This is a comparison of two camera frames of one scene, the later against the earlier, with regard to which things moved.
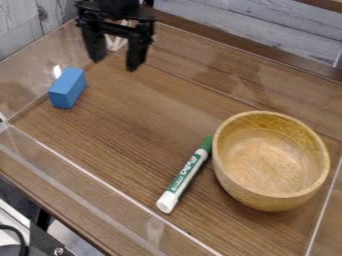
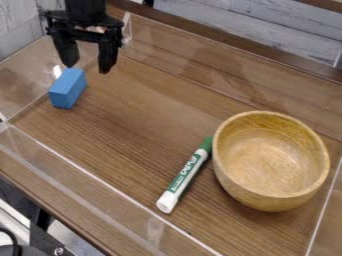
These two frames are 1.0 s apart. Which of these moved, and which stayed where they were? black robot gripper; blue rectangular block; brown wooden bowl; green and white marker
Moved: black robot gripper
Stayed: brown wooden bowl; green and white marker; blue rectangular block
